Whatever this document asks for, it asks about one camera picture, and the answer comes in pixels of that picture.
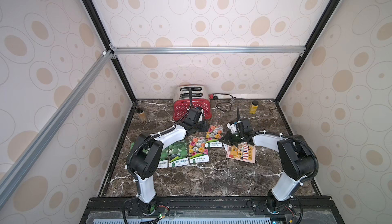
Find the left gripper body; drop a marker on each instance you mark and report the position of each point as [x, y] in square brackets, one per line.
[199, 127]

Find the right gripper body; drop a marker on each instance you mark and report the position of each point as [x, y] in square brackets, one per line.
[233, 134]

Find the flower seed packet back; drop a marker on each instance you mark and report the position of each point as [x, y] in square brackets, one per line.
[213, 136]

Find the flower seed packet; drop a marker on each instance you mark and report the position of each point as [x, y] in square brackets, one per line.
[213, 136]
[197, 151]

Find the orange striped seed packet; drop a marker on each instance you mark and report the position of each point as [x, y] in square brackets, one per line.
[244, 152]

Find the green gourd packet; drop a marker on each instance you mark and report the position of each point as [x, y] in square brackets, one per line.
[130, 156]
[163, 161]
[178, 154]

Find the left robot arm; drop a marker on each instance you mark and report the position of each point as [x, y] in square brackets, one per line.
[144, 157]

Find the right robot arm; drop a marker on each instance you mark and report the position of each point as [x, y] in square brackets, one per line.
[298, 161]

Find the yellow turmeric powder bottle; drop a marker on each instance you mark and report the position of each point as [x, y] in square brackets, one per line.
[254, 106]

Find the red polka dot toaster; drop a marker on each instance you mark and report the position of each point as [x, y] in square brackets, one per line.
[200, 98]

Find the brown spice bottle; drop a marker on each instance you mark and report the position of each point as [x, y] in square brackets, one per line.
[141, 114]

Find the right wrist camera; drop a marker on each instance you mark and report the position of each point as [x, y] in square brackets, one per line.
[233, 127]

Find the horizontal aluminium rail back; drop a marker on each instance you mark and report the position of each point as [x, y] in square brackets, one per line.
[207, 50]

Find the black base frame front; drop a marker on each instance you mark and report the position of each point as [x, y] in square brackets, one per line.
[212, 210]

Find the diagonal aluminium rail left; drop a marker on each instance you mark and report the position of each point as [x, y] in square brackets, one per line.
[27, 159]

